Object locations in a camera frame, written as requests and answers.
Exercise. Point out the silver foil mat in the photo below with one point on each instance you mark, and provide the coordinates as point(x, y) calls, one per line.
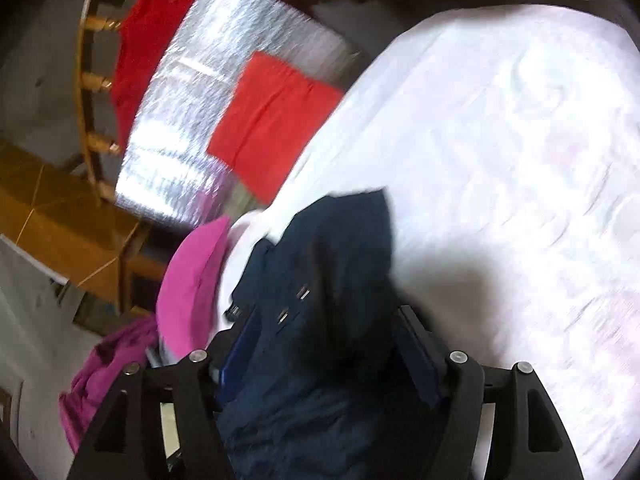
point(200, 110)

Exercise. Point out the magenta garment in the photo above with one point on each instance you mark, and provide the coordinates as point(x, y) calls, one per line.
point(107, 375)

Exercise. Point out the folded orange-red cloth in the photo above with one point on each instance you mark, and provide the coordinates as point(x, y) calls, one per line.
point(272, 122)

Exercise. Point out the pink cloth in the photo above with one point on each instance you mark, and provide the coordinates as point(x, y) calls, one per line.
point(192, 285)

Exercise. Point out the white bed sheet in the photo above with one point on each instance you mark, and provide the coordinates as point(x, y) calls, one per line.
point(500, 160)

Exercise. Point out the wooden chair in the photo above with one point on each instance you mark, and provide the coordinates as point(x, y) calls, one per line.
point(100, 160)

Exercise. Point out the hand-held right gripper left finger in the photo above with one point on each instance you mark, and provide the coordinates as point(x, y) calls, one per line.
point(239, 355)

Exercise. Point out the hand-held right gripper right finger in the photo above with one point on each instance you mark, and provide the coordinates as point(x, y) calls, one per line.
point(419, 355)

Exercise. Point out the navy blue garment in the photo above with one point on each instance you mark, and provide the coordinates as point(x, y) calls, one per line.
point(325, 320)

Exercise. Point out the red garment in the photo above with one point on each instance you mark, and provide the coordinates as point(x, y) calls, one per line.
point(145, 45)

